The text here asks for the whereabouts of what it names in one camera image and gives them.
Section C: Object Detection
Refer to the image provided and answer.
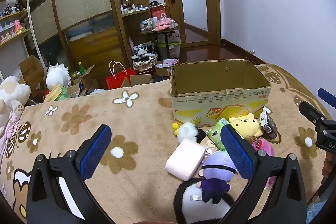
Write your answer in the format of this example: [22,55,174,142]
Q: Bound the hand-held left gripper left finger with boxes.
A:
[26,124,112,224]

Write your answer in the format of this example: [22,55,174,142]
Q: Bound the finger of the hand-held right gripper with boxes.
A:
[299,100,328,130]
[318,88,336,110]

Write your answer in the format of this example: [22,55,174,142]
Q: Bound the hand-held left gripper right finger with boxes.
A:
[218,124,307,224]

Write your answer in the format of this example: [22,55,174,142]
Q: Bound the purple-haired plush doll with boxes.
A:
[198,151,238,205]

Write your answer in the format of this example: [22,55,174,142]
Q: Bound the green packet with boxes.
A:
[207,118,231,151]

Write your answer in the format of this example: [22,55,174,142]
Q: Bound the pink plush bear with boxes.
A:
[251,139,276,190]

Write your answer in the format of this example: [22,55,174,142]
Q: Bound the small black box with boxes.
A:
[259,110,278,139]

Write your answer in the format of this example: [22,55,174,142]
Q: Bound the pink soft block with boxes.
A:
[165,139,206,181]

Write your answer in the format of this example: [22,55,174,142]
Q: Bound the black white fluffy plush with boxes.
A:
[172,122,208,144]

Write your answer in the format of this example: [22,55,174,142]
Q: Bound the person's right hand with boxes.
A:
[322,153,334,180]

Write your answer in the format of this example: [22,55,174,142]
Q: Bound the yellow plush bear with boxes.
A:
[228,113,264,143]

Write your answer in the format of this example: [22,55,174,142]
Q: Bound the beige flower printed blanket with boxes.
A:
[0,63,336,224]

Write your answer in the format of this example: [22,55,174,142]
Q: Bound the black white panda plush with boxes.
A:
[173,178,235,224]

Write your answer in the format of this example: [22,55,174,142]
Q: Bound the yellow flat toy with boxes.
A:
[43,86,60,102]

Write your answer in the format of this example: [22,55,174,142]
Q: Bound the open cardboard box with bottles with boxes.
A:
[70,64,99,96]

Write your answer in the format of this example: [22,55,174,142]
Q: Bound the light blue cloth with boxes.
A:
[307,200,332,224]

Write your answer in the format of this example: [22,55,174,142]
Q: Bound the red paper bag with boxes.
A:
[105,61,137,90]

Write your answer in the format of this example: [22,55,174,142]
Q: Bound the flat cardboard box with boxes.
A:
[122,74,153,88]

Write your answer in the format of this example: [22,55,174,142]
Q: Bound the white-haired plush head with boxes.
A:
[46,63,72,90]

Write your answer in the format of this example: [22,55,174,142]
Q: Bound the pink cloth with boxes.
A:
[0,111,21,142]

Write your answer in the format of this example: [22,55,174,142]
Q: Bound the wicker basket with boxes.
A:
[132,52,158,72]

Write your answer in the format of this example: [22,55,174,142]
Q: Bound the brown cardboard box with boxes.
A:
[19,55,48,102]

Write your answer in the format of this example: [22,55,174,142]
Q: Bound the cream plush cat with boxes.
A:
[0,76,31,115]

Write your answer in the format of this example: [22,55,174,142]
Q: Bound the small open cardboard box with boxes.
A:
[155,59,179,76]

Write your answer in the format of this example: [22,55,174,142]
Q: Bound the striped plush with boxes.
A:
[133,43,154,58]

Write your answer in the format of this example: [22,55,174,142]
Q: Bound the small wooden table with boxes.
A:
[139,28,180,56]

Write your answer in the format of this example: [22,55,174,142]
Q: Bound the white curved pole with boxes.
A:
[24,0,44,65]

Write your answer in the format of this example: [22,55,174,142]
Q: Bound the pink packets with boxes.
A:
[152,18,176,31]

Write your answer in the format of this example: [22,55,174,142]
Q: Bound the wooden wardrobe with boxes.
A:
[17,0,124,88]

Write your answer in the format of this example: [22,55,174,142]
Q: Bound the red box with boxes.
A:
[150,5,166,20]

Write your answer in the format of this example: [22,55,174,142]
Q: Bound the brown bear keychain card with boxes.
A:
[201,137,218,153]

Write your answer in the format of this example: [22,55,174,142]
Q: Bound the wall shelf with figurines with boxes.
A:
[0,0,32,49]

